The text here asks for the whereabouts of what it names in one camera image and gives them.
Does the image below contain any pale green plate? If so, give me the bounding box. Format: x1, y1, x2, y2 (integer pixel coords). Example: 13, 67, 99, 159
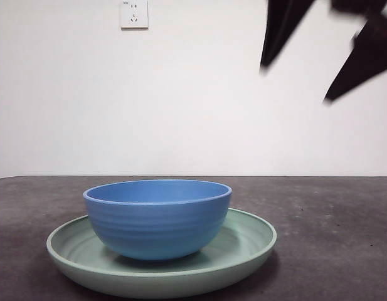
46, 207, 278, 300

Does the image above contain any blue ribbed bowl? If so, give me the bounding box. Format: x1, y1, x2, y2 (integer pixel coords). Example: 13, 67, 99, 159
82, 179, 234, 261

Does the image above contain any white wall socket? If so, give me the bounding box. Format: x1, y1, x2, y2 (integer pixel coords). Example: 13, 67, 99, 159
119, 0, 149, 31

